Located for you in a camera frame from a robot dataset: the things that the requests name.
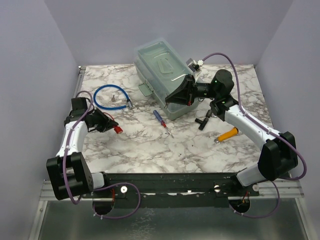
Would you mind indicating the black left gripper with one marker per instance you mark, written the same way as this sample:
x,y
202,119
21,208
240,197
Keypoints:
x,y
107,123

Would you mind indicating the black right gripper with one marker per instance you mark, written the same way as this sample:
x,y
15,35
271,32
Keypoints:
x,y
185,94

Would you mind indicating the red cable lock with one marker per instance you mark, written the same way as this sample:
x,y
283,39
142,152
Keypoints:
x,y
117,128

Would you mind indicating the small silver key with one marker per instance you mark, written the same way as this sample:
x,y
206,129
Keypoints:
x,y
113,99

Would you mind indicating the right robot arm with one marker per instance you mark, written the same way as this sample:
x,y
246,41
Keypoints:
x,y
277,155

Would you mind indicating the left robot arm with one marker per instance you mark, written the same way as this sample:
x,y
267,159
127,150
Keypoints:
x,y
68,171

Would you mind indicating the black cylinder lock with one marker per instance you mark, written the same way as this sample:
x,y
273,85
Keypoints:
x,y
203,123

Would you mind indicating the clear plastic storage box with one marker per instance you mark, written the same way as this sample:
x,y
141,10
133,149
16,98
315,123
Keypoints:
x,y
161,70

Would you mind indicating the blue handled screwdriver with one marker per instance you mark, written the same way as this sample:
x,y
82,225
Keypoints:
x,y
162,122

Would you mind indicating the orange handled tool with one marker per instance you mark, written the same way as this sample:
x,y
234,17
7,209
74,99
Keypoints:
x,y
233,132

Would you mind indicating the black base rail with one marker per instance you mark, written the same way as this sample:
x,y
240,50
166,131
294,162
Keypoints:
x,y
160,190

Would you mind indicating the aluminium frame rail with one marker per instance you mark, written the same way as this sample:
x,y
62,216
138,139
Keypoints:
x,y
146,147

